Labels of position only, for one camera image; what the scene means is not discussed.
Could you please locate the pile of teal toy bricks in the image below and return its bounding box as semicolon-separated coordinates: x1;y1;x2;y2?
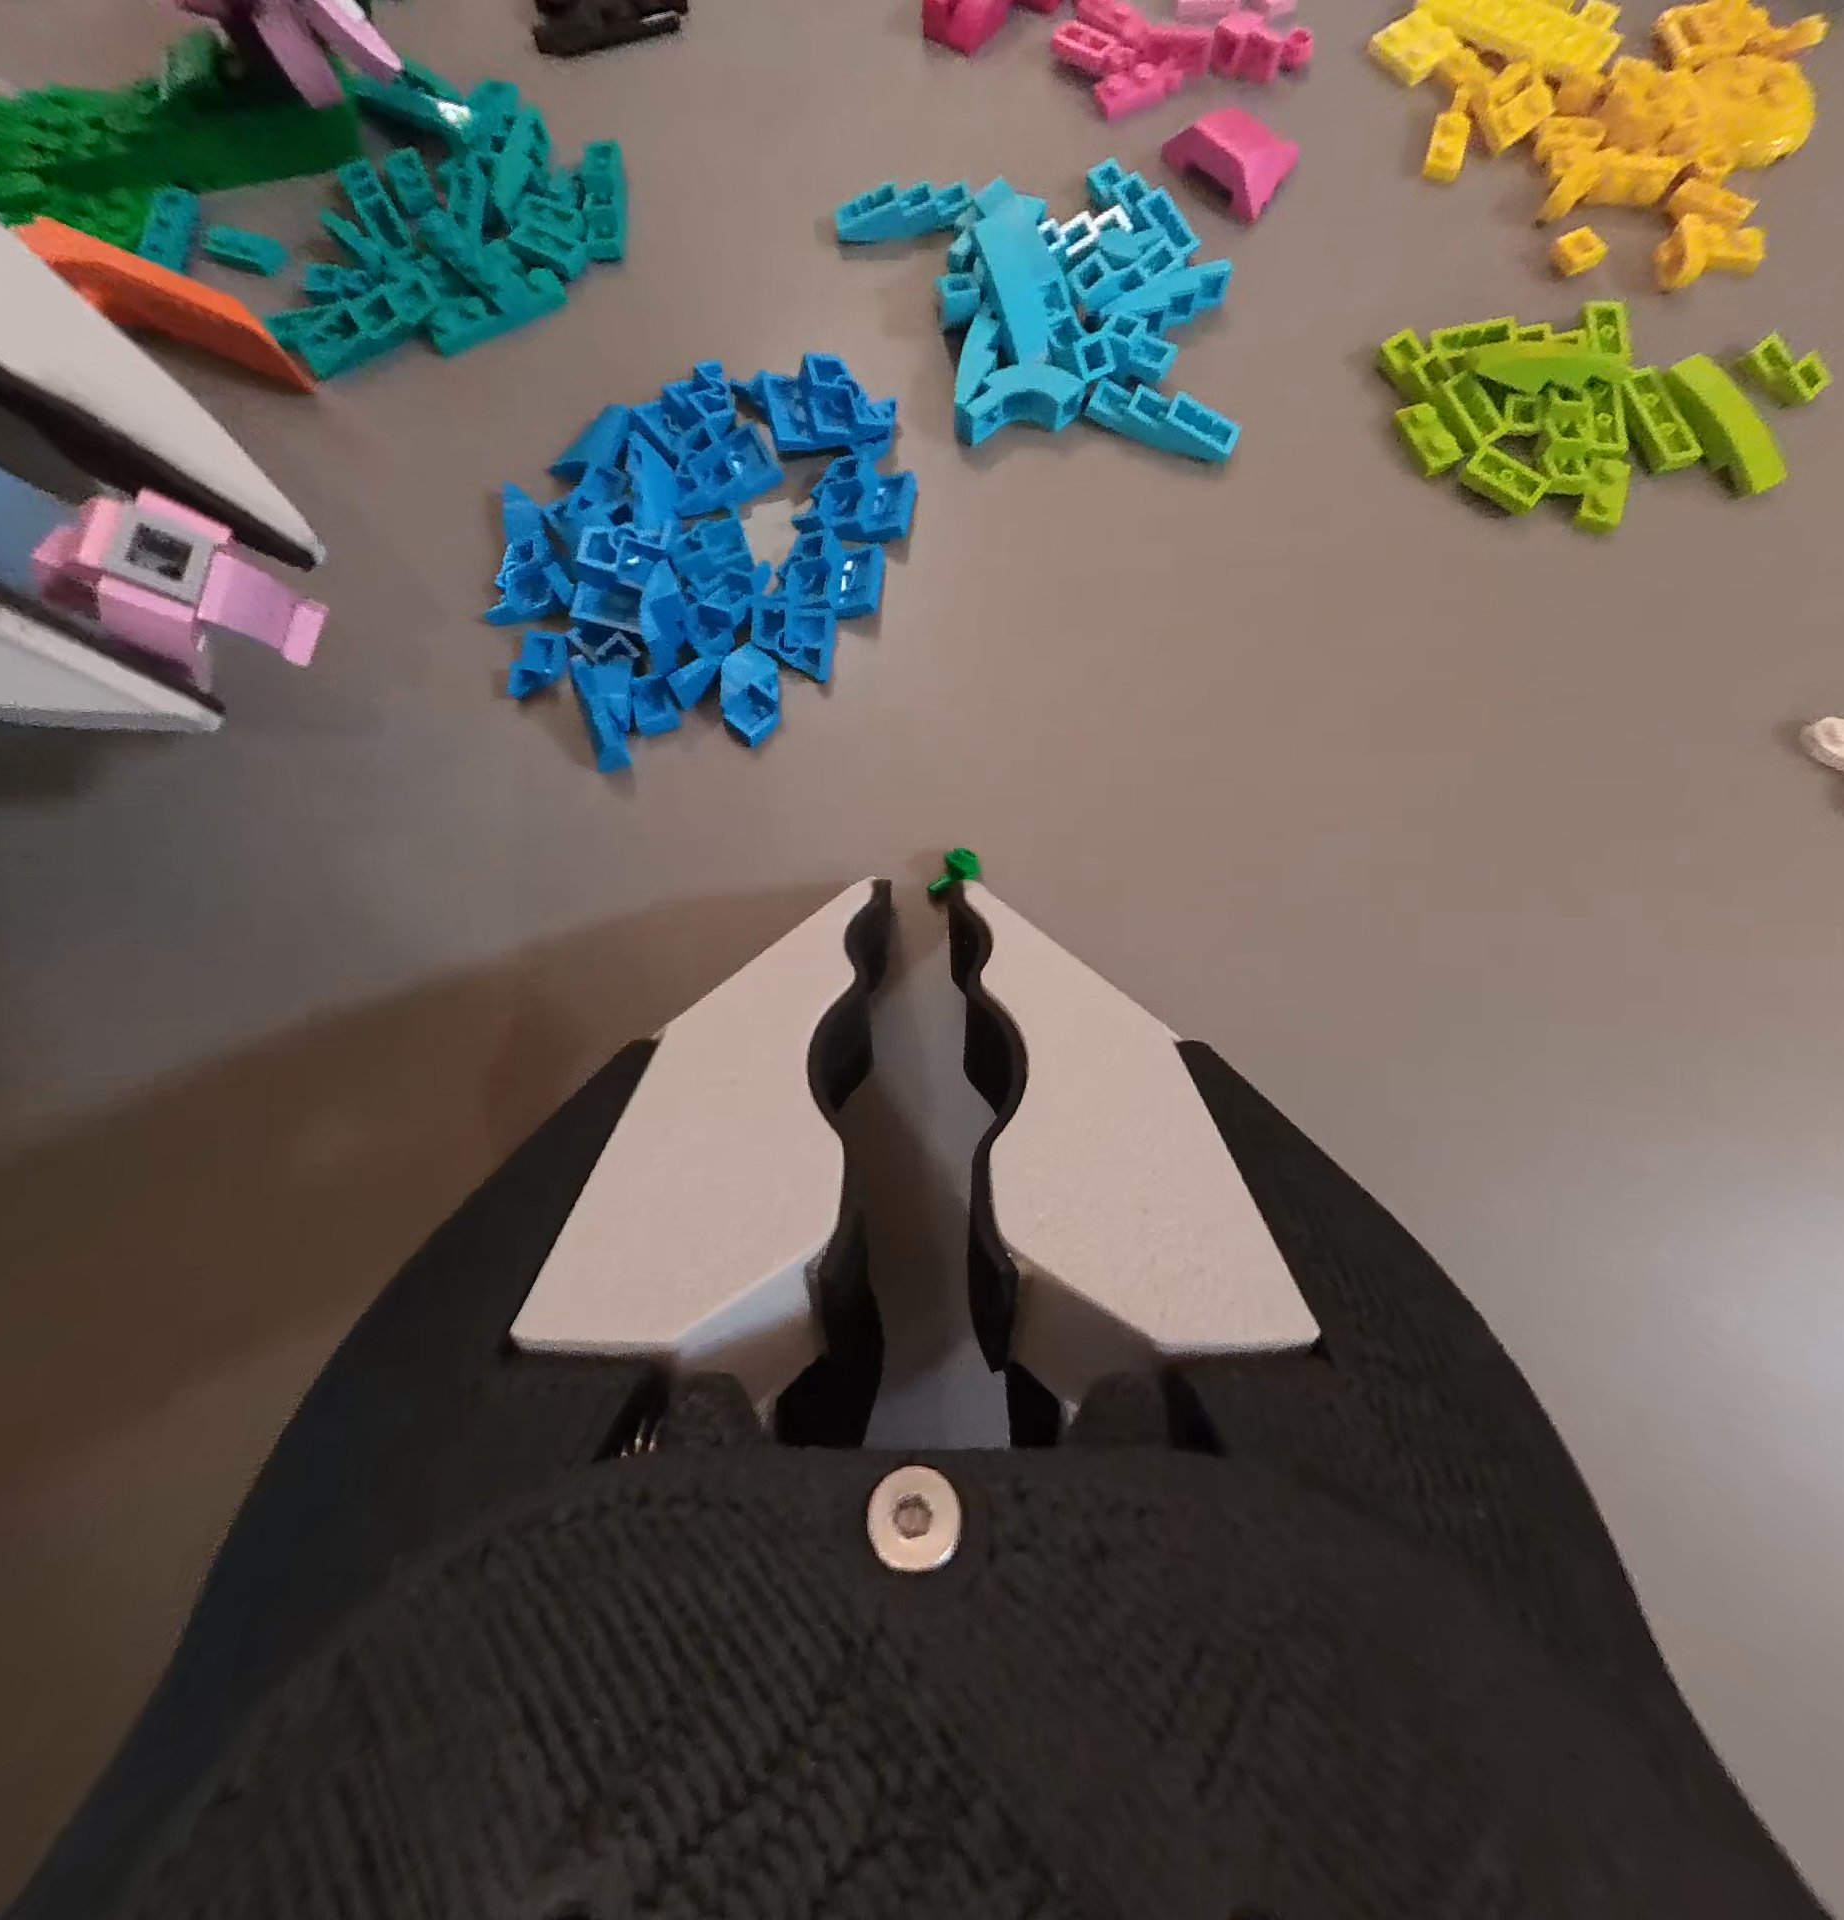
139;60;635;379

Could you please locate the large magenta slope brick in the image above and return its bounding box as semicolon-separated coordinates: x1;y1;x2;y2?
1158;106;1302;228

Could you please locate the pink toy brick flower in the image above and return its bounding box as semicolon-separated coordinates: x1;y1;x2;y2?
170;0;410;109

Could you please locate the light pink toy brick assembly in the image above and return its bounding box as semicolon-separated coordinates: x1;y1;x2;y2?
30;491;332;697

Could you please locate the pile of yellow toy bricks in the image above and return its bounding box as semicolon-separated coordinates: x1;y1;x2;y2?
1366;0;1833;296

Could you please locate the pile of lime green toy bricks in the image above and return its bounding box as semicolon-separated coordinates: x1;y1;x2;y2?
1376;297;1833;536

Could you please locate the orange curved plastic piece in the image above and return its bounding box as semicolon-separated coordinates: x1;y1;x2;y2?
12;216;319;396

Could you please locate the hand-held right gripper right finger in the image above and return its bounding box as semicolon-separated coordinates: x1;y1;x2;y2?
941;877;1323;1413

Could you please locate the pile of dark green bricks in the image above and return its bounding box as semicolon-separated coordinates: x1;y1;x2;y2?
0;36;372;229

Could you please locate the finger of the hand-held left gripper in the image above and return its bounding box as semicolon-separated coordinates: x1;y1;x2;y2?
0;194;327;574
0;584;230;737

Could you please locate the pile of magenta toy bricks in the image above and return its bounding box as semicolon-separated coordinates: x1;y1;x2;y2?
918;0;1318;125

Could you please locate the pile of light blue toy bricks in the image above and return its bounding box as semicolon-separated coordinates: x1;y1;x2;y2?
835;157;1242;465

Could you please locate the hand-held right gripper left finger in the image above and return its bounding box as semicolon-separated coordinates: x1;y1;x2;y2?
509;877;898;1442

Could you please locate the pile of black toy bricks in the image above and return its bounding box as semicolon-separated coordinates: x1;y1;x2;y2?
529;0;694;60

